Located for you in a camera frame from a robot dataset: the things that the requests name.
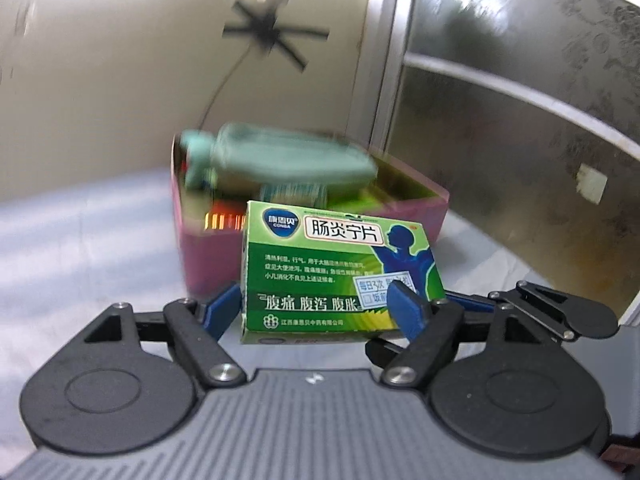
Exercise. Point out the blue white striped bed sheet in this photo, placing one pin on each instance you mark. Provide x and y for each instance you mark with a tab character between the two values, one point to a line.
75	260

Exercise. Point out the white green tissue pack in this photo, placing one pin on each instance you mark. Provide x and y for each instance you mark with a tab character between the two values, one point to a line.
295	192

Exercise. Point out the aluminium frame frosted window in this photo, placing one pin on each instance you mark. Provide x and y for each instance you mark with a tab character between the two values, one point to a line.
500	135

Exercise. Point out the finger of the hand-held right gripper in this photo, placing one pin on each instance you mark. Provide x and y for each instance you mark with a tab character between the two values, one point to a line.
382	350
590	320

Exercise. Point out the black tape strips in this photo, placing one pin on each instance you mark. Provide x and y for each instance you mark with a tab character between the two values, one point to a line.
270	30

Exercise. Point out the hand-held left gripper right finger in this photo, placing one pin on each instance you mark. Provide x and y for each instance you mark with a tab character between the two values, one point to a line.
407	310

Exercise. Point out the green medicine box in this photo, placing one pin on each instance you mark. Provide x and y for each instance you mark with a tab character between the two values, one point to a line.
325	270

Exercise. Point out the small white paper label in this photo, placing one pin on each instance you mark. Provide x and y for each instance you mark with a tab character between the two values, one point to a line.
591	182

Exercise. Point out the green fabric zip pouch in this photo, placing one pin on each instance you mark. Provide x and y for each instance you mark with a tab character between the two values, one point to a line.
290	160

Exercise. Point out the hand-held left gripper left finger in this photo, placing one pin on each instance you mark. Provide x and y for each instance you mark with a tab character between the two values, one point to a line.
220	310

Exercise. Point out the pink biscuit tin box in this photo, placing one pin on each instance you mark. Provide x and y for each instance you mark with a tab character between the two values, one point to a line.
210	255

